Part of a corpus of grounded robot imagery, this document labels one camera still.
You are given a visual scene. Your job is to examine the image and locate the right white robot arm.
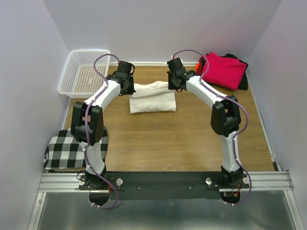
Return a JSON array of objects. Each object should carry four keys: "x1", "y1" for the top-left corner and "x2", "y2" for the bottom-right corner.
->
[{"x1": 167, "y1": 58, "x2": 243, "y2": 188}]

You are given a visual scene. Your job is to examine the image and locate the orange folded t shirt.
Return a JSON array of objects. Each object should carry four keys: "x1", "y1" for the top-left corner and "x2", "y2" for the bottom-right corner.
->
[{"x1": 195, "y1": 63, "x2": 202, "y2": 75}]

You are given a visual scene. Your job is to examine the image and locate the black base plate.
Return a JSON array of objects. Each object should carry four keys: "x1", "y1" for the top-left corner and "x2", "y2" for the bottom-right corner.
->
[{"x1": 78, "y1": 171, "x2": 249, "y2": 200}]

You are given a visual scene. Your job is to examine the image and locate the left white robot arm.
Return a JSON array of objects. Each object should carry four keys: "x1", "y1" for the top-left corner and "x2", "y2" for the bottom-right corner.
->
[{"x1": 71, "y1": 61, "x2": 135, "y2": 190}]

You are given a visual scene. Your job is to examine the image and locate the white t shirt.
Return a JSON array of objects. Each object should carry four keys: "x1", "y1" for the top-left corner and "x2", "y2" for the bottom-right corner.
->
[{"x1": 129, "y1": 81, "x2": 177, "y2": 114}]

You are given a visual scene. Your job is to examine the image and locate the black folded t shirt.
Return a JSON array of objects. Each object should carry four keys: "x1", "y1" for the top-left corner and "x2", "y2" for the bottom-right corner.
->
[{"x1": 200, "y1": 53, "x2": 249, "y2": 91}]

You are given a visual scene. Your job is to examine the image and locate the aluminium frame rail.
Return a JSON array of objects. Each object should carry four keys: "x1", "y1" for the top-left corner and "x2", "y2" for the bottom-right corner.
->
[{"x1": 38, "y1": 171, "x2": 294, "y2": 193}]

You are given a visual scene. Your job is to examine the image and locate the white plastic basket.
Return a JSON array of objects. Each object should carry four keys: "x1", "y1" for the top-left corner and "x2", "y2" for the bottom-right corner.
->
[{"x1": 58, "y1": 49, "x2": 110, "y2": 98}]

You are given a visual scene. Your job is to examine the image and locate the black white checkered cloth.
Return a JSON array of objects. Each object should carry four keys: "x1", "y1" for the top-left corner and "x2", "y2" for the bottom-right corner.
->
[{"x1": 44, "y1": 126, "x2": 110, "y2": 170}]

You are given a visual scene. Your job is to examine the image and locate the pink folded t shirt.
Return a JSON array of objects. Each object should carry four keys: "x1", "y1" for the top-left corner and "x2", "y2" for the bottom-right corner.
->
[{"x1": 199, "y1": 51, "x2": 248, "y2": 91}]

